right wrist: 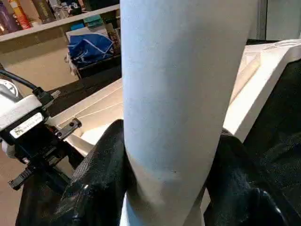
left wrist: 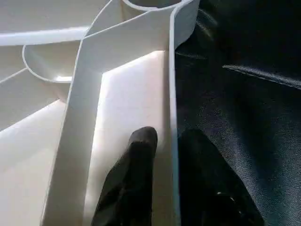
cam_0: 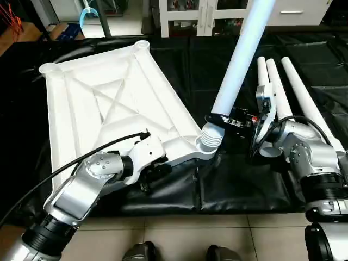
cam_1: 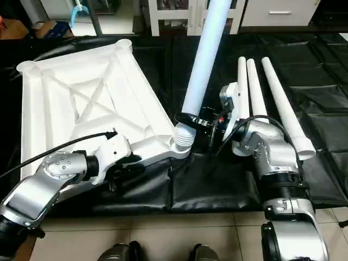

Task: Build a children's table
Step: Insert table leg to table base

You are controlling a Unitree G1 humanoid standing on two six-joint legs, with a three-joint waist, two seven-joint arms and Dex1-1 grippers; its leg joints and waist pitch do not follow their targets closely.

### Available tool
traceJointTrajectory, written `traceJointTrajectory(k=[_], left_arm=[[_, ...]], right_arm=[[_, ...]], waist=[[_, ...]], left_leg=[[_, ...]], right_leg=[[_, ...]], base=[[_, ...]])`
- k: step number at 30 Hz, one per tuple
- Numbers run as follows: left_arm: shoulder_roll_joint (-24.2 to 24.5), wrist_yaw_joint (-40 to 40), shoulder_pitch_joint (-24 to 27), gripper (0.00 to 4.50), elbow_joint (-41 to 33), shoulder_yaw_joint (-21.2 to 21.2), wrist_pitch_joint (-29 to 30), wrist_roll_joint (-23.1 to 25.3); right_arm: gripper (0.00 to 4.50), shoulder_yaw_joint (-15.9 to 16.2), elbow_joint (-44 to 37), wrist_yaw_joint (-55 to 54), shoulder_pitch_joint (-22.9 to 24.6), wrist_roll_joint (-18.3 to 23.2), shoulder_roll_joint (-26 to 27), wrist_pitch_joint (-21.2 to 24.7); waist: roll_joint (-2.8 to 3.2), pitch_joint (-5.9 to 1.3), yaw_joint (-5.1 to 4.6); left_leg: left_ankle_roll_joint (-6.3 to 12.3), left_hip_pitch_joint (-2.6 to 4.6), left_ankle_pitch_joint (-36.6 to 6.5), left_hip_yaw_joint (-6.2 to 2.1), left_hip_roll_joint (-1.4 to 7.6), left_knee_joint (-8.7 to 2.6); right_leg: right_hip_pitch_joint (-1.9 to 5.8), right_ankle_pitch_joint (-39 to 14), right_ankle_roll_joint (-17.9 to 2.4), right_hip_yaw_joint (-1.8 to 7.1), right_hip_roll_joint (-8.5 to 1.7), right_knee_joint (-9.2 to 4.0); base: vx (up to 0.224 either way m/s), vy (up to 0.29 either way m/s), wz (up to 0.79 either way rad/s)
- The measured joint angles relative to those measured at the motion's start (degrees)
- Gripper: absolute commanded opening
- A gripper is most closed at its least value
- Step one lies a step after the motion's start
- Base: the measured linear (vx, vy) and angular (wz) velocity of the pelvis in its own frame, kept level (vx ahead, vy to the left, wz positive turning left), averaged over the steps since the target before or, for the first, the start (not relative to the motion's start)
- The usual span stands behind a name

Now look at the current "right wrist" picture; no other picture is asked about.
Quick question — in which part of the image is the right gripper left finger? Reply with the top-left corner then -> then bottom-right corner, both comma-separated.
63,119 -> 133,226

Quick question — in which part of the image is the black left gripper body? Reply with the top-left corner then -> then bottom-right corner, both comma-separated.
4,123 -> 72,190

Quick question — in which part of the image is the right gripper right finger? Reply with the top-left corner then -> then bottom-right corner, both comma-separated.
204,131 -> 301,226

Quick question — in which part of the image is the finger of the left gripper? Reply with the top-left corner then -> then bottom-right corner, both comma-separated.
54,119 -> 82,140

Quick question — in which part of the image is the white plastic table top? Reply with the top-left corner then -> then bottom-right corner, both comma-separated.
46,40 -> 301,147

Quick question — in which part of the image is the white plastic table leg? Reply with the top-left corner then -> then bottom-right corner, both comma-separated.
119,0 -> 260,226

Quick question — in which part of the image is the black work mat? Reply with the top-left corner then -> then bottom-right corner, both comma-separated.
14,59 -> 301,226

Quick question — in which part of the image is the blue bag on shelf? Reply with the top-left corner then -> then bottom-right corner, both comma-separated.
67,32 -> 116,67

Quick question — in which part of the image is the beige wooden shelf board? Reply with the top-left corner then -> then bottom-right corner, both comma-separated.
0,4 -> 121,43

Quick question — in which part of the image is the orange plastic bottle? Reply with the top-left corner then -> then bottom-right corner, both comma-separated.
8,0 -> 31,30

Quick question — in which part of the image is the purple plastic bottle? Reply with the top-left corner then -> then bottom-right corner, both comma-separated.
0,1 -> 20,32

